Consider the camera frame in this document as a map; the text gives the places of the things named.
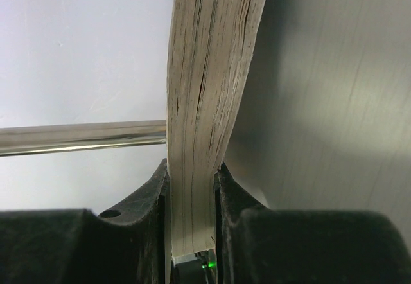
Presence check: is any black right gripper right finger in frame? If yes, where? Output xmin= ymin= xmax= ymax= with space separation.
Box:
xmin=214 ymin=166 xmax=410 ymax=283

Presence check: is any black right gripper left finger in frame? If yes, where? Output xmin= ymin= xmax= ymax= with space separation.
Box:
xmin=1 ymin=161 xmax=170 ymax=283

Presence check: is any blue 91-storey treehouse book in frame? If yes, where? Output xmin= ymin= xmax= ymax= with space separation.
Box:
xmin=166 ymin=0 xmax=266 ymax=257

